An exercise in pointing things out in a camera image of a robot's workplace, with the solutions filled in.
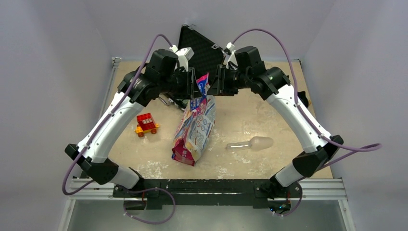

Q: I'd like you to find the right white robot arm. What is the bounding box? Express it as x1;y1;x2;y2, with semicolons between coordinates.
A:
207;46;344;196

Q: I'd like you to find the near black cat bowl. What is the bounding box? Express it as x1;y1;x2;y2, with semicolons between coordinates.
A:
297;91;310;108

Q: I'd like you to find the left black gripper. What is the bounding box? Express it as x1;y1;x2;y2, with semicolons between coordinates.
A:
159;67;203;99

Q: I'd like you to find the red yellow toy block car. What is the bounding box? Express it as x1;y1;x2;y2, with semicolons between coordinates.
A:
135;113;159;138

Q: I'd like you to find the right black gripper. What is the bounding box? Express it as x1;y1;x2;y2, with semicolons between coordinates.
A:
207;64;251;96

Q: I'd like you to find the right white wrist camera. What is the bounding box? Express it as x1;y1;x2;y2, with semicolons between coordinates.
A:
223;42;237;64

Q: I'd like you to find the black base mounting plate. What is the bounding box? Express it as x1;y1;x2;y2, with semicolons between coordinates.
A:
113;179;302;211

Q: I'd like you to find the black poker chip case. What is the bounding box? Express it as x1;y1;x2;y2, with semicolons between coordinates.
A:
157;25;227;111

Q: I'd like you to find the clear plastic scoop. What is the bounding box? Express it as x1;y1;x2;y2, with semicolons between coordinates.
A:
226;136;274;152

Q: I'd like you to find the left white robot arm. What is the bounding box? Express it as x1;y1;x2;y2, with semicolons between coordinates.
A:
65;46;202;197

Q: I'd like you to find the pink blue pet food bag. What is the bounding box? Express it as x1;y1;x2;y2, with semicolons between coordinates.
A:
171;74;216;166

